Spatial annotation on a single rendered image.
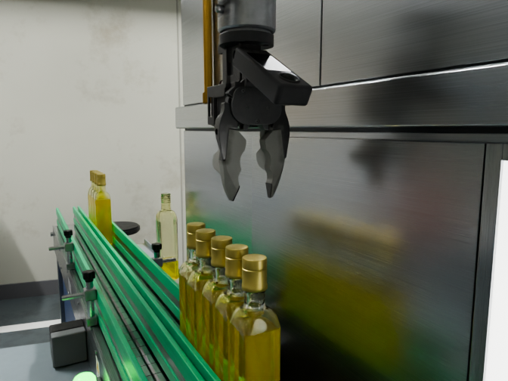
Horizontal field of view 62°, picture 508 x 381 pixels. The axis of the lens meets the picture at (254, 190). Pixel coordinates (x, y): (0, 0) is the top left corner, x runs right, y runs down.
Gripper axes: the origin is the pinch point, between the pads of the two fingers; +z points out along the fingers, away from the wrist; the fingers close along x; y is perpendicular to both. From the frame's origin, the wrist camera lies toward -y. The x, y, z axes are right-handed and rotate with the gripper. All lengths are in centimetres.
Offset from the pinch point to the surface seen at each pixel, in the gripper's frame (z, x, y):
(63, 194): 44, 0, 320
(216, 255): 11.5, 0.9, 10.6
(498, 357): 13.9, -12.8, -26.4
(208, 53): -26, -13, 47
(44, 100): -30, 9, 322
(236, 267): 11.7, 0.5, 4.2
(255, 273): 10.8, 0.6, -1.6
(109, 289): 37, 7, 73
